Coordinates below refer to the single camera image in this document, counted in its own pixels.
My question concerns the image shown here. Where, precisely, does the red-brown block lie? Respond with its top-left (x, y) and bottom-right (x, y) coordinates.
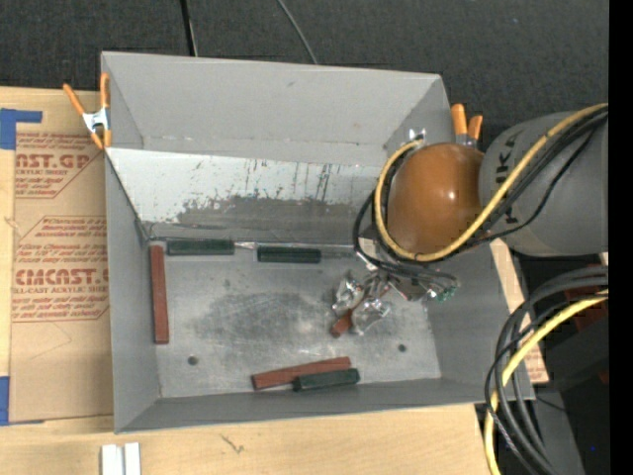
top-left (148, 243), bottom-right (171, 345)
top-left (250, 355), bottom-right (353, 392)
top-left (329, 309), bottom-right (354, 339)

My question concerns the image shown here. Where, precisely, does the dark green flat block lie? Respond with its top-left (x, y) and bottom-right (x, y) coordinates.
top-left (165, 237), bottom-right (235, 257)
top-left (256, 245), bottom-right (323, 265)
top-left (291, 367), bottom-right (362, 394)

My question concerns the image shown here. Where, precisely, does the brown cardboard board red print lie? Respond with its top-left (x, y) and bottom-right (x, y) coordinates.
top-left (0, 85), bottom-right (551, 426)

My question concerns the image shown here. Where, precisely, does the grey metal bin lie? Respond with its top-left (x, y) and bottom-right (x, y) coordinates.
top-left (100, 50), bottom-right (538, 435)

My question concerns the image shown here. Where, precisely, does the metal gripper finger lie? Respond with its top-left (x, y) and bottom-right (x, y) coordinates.
top-left (350, 295), bottom-right (393, 336)
top-left (330, 272), bottom-right (367, 315)

